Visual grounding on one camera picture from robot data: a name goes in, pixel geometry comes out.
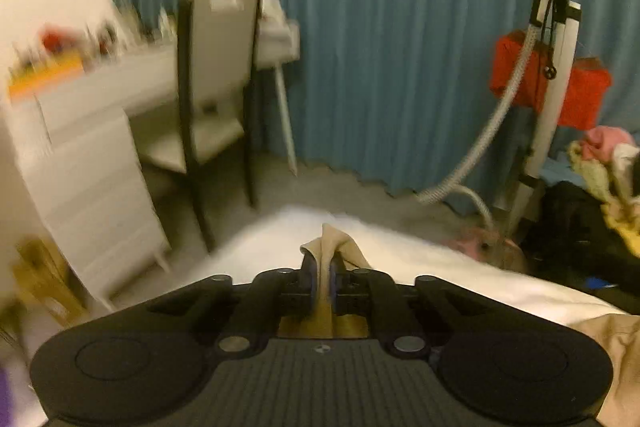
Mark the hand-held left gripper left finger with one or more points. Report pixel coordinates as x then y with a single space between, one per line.
309 283

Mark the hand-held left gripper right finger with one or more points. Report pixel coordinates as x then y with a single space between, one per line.
338 283

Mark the beige garment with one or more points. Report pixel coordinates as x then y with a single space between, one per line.
336 252

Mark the pile of mixed clothes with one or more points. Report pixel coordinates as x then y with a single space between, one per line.
612 177

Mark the white bed sheet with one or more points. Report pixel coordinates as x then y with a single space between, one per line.
425 267

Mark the pink steamer base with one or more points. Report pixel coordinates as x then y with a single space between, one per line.
485 247

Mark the blue curtain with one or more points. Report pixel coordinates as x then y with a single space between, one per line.
400 47

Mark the black bag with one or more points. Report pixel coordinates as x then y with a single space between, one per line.
580 232

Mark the white desk with drawers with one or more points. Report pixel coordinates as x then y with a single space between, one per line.
80 167

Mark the red garment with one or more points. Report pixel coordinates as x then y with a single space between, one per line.
545 79

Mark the yellow box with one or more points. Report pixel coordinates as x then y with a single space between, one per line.
42 79

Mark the red object on desk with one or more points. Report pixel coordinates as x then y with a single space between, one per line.
59 39

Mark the beige chair with black frame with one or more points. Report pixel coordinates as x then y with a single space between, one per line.
215 107

